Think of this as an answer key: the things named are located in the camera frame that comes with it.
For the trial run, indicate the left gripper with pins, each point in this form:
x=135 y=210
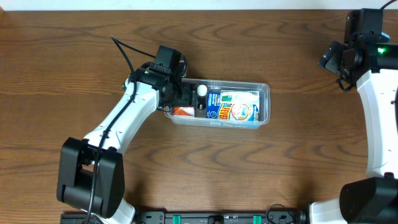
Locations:
x=189 y=96

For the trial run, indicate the red packet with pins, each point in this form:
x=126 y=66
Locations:
x=184 y=111

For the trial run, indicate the black bottle white cap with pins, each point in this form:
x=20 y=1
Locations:
x=202 y=92

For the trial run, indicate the blue KoolFever box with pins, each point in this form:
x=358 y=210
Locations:
x=215 y=109

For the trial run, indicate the white toothpaste box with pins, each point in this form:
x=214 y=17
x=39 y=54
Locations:
x=241 y=97

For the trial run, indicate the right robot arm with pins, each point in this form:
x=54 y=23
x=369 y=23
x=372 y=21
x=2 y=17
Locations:
x=367 y=62

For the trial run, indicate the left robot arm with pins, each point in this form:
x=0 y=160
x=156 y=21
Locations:
x=91 y=171

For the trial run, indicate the clear plastic container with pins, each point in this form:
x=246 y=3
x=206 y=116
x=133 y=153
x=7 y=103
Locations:
x=218 y=86

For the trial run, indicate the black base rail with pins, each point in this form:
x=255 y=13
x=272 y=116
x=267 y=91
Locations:
x=278 y=216

